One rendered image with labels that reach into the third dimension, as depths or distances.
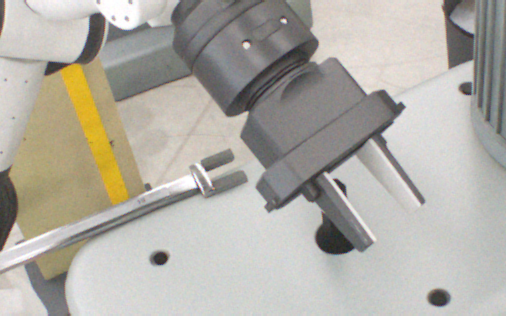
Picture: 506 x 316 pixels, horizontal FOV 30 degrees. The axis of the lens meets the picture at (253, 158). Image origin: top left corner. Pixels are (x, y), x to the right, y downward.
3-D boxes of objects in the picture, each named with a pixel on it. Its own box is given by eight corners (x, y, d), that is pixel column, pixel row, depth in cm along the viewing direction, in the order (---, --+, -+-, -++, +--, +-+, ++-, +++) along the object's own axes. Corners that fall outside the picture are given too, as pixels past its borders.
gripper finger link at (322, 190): (366, 249, 68) (312, 183, 69) (380, 238, 65) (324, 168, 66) (350, 262, 67) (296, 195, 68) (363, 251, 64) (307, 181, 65)
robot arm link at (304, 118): (379, 140, 75) (287, 28, 77) (423, 91, 66) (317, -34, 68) (260, 228, 70) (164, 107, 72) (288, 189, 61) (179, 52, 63)
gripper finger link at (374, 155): (422, 205, 66) (366, 137, 67) (406, 217, 69) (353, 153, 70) (437, 192, 67) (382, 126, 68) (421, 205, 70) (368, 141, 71)
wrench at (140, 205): (-21, 294, 77) (-25, 288, 77) (-30, 260, 80) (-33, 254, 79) (248, 181, 82) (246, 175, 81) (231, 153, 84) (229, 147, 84)
